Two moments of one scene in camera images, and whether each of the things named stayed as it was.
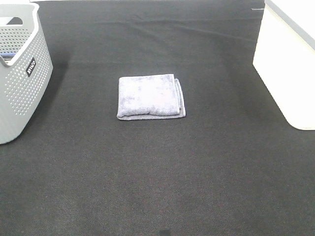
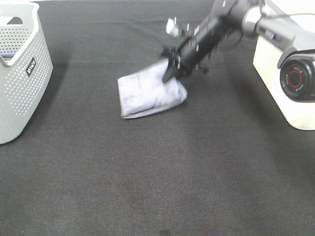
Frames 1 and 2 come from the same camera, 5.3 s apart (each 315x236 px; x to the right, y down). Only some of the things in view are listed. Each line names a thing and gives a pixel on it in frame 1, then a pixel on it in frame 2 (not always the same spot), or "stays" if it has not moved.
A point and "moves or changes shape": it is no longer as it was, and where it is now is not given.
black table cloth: (234, 166) stays
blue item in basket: (8, 54) stays
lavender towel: (154, 97) moves or changes shape
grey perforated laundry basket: (26, 69) stays
